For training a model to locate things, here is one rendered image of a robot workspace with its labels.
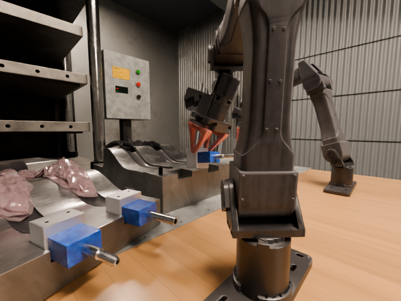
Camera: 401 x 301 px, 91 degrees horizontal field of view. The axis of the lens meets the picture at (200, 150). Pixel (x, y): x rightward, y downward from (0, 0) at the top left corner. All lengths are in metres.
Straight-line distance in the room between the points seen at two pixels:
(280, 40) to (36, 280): 0.37
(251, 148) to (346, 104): 2.28
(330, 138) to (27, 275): 0.80
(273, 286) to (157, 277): 0.15
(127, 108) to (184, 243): 1.11
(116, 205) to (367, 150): 2.33
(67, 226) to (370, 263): 0.44
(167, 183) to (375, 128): 2.20
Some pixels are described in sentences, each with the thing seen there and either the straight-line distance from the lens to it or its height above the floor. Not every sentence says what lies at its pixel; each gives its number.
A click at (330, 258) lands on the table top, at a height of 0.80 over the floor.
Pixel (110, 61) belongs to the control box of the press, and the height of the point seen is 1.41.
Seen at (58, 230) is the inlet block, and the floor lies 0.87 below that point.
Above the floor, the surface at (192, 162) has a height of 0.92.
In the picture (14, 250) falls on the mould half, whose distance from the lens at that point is 0.34.
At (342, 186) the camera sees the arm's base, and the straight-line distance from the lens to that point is 0.81.
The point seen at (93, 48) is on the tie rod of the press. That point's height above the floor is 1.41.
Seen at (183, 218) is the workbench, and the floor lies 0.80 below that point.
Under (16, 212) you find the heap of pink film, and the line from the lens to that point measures 0.43.
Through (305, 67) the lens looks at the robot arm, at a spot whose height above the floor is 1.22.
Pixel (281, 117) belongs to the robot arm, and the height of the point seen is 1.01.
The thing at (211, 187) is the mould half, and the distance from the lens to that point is 0.59.
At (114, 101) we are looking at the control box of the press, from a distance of 1.35.
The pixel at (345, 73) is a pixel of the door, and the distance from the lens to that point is 2.54.
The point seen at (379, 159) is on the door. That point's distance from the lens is 2.47.
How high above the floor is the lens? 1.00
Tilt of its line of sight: 6 degrees down
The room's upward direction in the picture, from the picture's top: straight up
